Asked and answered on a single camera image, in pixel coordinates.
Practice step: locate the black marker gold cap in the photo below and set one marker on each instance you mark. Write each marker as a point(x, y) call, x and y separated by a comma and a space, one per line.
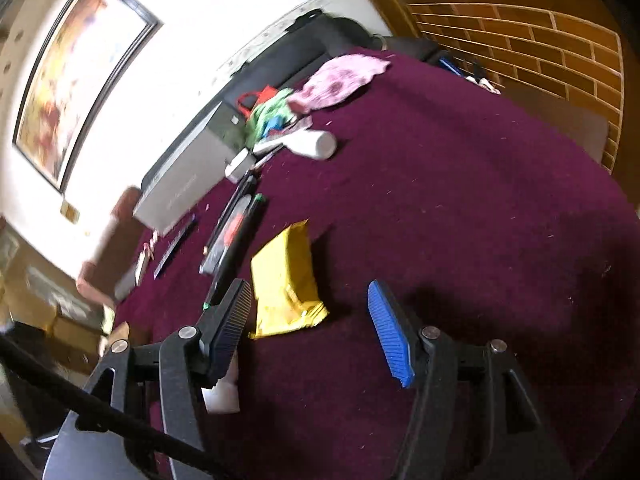
point(235, 200)

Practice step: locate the pink cloth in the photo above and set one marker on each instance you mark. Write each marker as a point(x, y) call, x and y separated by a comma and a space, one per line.
point(340, 82)

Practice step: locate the red bag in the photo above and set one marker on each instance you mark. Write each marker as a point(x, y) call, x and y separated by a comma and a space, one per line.
point(255, 97)

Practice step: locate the white plastic bottle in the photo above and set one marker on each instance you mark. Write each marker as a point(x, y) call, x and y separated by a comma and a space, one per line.
point(312, 144)

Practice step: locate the small white charger adapter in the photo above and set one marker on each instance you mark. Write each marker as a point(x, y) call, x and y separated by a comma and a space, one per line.
point(240, 164)

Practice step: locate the black leather sofa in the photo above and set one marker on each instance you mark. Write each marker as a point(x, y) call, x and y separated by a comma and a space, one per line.
point(300, 45)

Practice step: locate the black marker green cap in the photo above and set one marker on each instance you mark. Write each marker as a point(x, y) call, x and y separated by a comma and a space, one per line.
point(245, 240)

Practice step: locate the grey rectangular box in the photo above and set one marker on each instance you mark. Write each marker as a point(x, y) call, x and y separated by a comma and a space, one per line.
point(185, 180)

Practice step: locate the small blue object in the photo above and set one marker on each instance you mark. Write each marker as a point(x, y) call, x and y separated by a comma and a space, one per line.
point(273, 125)

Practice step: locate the maroon tablecloth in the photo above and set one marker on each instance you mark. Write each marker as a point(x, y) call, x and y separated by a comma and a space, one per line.
point(450, 210)

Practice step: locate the green cloth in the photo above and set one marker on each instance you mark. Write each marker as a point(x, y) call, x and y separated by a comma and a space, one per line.
point(265, 110)

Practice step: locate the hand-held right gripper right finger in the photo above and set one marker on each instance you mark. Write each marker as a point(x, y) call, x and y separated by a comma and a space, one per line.
point(390, 335)

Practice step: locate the framed landscape painting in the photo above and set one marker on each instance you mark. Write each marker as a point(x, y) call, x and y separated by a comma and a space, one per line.
point(75, 85)

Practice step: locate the brick pattern counter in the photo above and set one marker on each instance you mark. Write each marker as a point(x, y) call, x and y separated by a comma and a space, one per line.
point(525, 45)

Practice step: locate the brown flat board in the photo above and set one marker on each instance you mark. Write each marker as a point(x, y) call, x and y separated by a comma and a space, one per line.
point(560, 120)

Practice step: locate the white pill bottle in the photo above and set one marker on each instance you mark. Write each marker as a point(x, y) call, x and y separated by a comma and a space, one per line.
point(222, 400)

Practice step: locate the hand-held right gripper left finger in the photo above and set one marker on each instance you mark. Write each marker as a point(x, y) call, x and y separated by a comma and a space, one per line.
point(230, 330)

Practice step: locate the black marker purple cap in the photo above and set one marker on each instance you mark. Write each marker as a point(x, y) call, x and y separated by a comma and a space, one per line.
point(172, 255)

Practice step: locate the yellow packet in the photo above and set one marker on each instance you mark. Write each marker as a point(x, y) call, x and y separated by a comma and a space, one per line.
point(285, 280)

